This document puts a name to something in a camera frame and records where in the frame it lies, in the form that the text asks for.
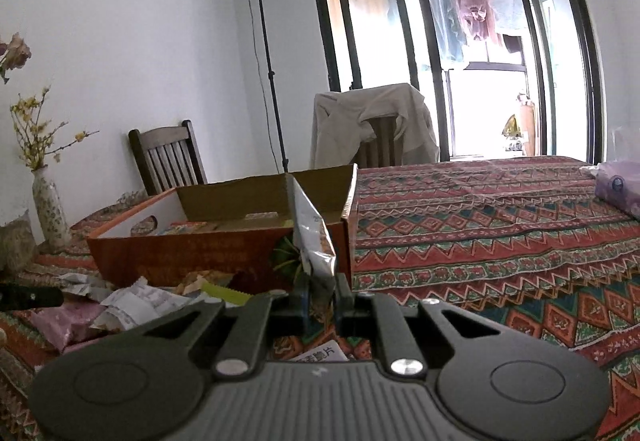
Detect yellow flower branches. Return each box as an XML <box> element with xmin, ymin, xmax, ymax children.
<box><xmin>10</xmin><ymin>83</ymin><xmax>101</xmax><ymax>172</ymax></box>

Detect beige jacket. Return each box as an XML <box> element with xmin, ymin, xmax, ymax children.
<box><xmin>310</xmin><ymin>83</ymin><xmax>441</xmax><ymax>169</ymax></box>

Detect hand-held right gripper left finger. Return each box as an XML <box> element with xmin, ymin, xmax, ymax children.
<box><xmin>125</xmin><ymin>280</ymin><xmax>313</xmax><ymax>382</ymax></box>

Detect wooden chair under jacket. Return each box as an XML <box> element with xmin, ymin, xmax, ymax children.
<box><xmin>352</xmin><ymin>113</ymin><xmax>407</xmax><ymax>168</ymax></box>

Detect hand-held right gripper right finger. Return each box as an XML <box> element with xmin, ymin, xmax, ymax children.
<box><xmin>332</xmin><ymin>273</ymin><xmax>506</xmax><ymax>378</ymax></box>

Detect hanging blue jeans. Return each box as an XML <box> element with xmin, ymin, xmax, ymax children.
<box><xmin>420</xmin><ymin>0</ymin><xmax>468</xmax><ymax>64</ymax></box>

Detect orange cardboard box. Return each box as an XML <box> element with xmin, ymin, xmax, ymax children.
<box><xmin>86</xmin><ymin>163</ymin><xmax>360</xmax><ymax>294</ymax></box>

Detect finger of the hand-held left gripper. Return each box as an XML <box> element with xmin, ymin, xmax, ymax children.
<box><xmin>0</xmin><ymin>285</ymin><xmax>65</xmax><ymax>311</ymax></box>

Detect dark wooden slatted chair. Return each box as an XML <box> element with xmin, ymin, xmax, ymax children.
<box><xmin>128</xmin><ymin>120</ymin><xmax>208</xmax><ymax>196</ymax></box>

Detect pink artificial flower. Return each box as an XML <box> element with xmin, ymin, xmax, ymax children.
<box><xmin>0</xmin><ymin>32</ymin><xmax>32</xmax><ymax>84</ymax></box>

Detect beige patterned cushion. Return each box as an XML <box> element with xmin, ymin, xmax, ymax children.
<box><xmin>0</xmin><ymin>216</ymin><xmax>38</xmax><ymax>272</ymax></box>

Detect orange cylinder on balcony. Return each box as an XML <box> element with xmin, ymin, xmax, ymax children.
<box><xmin>517</xmin><ymin>96</ymin><xmax>537</xmax><ymax>156</ymax></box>

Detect floral ceramic vase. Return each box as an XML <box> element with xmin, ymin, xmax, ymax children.
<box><xmin>32</xmin><ymin>166</ymin><xmax>72</xmax><ymax>252</ymax></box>

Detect pile of snack packets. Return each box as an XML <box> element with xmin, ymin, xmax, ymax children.
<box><xmin>27</xmin><ymin>268</ymin><xmax>351</xmax><ymax>364</ymax></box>

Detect purple tissue pack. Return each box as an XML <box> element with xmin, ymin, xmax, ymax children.
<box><xmin>592</xmin><ymin>160</ymin><xmax>640</xmax><ymax>222</ymax></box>

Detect black-framed sliding glass door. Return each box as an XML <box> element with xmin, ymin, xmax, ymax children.
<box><xmin>305</xmin><ymin>0</ymin><xmax>608</xmax><ymax>166</ymax></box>

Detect white silver snack packet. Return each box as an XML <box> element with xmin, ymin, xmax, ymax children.
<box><xmin>289</xmin><ymin>176</ymin><xmax>338</xmax><ymax>294</ymax></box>

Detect patterned red tablecloth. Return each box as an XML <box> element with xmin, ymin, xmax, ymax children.
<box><xmin>0</xmin><ymin>155</ymin><xmax>640</xmax><ymax>441</ymax></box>

